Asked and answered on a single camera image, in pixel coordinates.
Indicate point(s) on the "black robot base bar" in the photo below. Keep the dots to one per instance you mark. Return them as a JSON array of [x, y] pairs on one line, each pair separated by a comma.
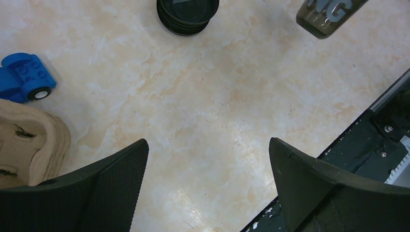
[[375, 146]]

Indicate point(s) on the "translucent brown plastic cup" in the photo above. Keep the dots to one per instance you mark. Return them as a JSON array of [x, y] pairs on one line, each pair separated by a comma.
[[322, 18]]

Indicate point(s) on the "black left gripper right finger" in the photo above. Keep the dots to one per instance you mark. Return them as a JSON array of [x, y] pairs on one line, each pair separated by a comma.
[[316, 196]]

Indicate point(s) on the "blue toy car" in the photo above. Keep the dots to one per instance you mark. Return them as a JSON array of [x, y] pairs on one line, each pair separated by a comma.
[[24, 78]]

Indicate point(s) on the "brown pulp cup carrier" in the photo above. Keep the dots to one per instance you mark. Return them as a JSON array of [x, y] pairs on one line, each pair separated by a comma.
[[33, 144]]

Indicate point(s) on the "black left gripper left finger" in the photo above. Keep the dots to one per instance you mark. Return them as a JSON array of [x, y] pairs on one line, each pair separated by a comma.
[[100, 197]]

